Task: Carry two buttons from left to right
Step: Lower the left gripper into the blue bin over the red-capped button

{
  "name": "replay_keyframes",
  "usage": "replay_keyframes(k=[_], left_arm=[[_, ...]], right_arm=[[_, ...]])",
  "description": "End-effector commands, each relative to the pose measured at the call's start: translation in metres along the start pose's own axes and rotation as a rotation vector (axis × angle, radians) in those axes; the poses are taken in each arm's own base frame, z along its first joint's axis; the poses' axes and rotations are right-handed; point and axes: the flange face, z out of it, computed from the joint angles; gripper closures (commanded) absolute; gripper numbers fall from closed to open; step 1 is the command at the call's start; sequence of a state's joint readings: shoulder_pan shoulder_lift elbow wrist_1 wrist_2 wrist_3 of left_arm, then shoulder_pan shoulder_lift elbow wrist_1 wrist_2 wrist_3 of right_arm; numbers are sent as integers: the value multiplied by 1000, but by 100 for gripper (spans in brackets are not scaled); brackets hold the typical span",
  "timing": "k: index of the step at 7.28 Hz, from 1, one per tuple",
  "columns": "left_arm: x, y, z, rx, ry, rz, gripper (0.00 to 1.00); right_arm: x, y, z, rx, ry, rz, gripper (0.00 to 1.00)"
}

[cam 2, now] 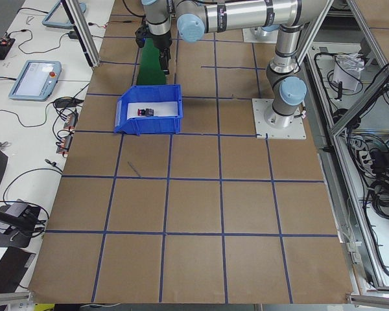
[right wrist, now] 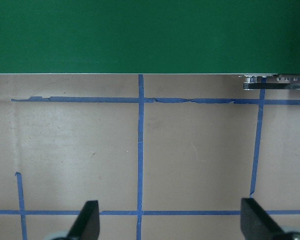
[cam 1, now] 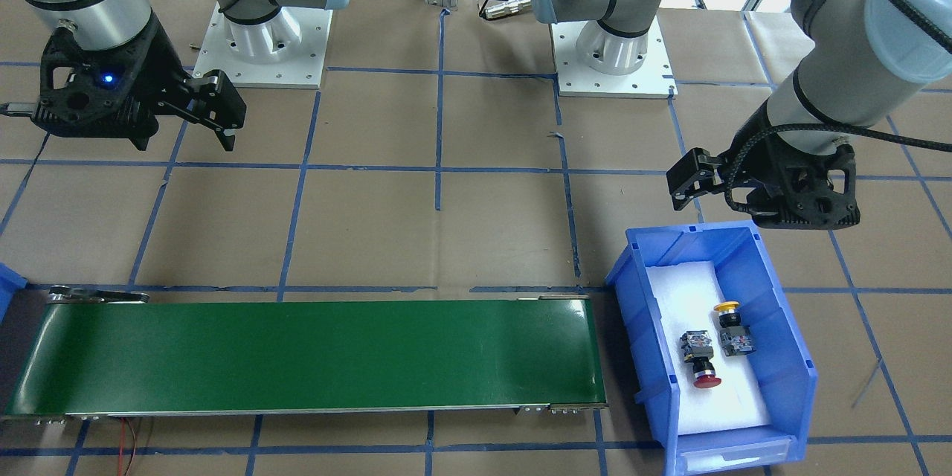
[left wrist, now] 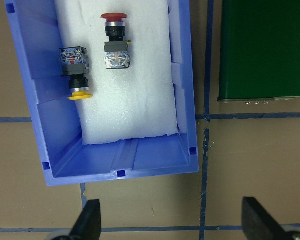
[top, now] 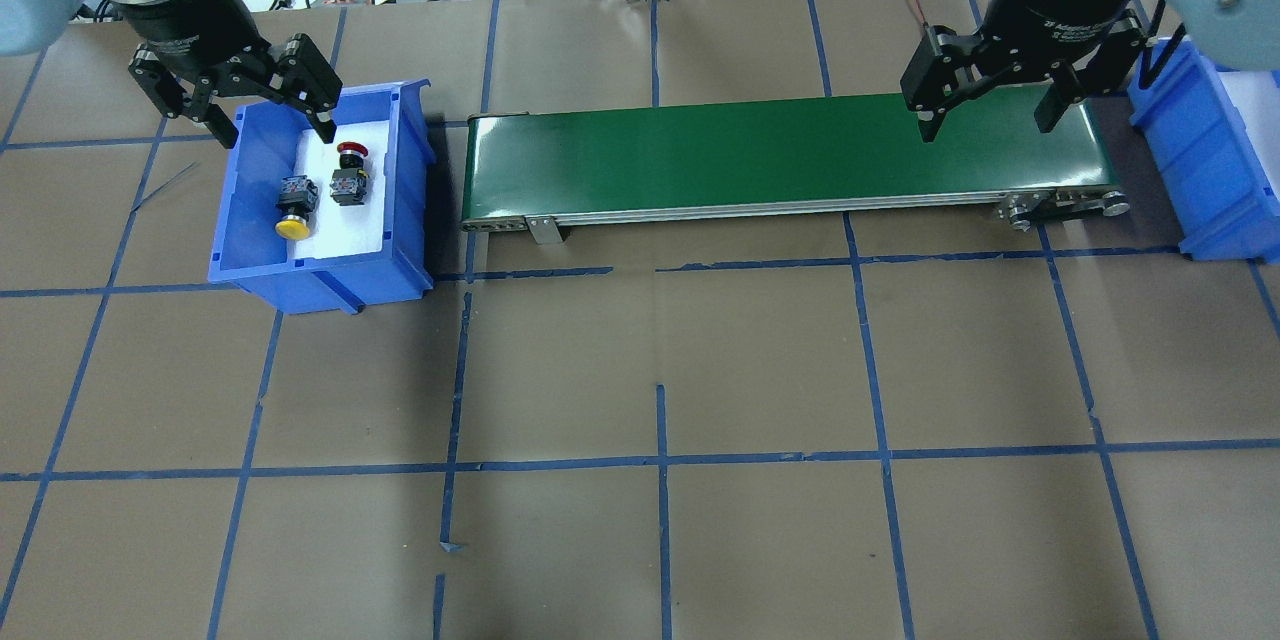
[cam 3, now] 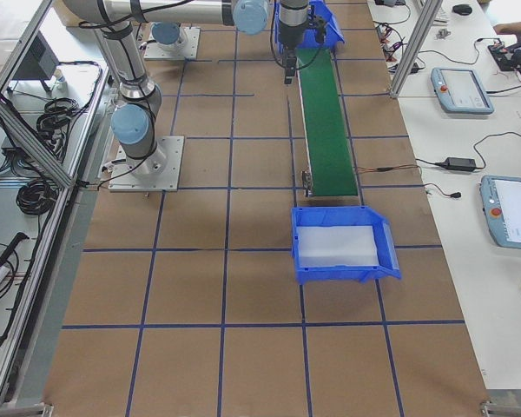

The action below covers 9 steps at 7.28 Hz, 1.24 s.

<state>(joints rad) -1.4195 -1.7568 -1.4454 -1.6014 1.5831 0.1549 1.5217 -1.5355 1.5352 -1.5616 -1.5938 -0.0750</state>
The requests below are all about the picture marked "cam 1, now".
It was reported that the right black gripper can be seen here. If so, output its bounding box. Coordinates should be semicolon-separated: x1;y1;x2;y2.
134;52;247;152

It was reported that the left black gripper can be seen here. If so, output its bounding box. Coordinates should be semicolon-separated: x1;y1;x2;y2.
666;136;774;210

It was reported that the yellow push button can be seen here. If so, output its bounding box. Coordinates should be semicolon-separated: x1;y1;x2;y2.
714;300;757;357

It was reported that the red push button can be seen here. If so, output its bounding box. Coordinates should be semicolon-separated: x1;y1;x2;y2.
680;330;723;389

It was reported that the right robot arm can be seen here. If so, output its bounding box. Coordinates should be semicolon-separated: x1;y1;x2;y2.
2;0;350;151

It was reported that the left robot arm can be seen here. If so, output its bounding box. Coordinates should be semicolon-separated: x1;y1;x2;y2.
531;0;950;229

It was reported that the blue bin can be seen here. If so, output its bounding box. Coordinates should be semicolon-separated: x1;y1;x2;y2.
0;263;28;321
606;222;818;475

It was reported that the green conveyor belt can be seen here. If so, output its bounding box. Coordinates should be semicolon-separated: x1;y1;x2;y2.
2;286;608;419

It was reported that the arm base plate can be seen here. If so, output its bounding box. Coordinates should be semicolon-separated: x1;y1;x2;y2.
193;6;333;89
550;19;678;99

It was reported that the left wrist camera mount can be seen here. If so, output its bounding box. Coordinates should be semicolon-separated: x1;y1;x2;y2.
744;136;861;230

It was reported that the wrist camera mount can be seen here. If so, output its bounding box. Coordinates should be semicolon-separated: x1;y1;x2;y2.
744;136;861;230
2;16;158;150

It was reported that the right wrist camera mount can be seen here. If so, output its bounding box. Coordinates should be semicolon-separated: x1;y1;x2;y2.
2;16;158;150

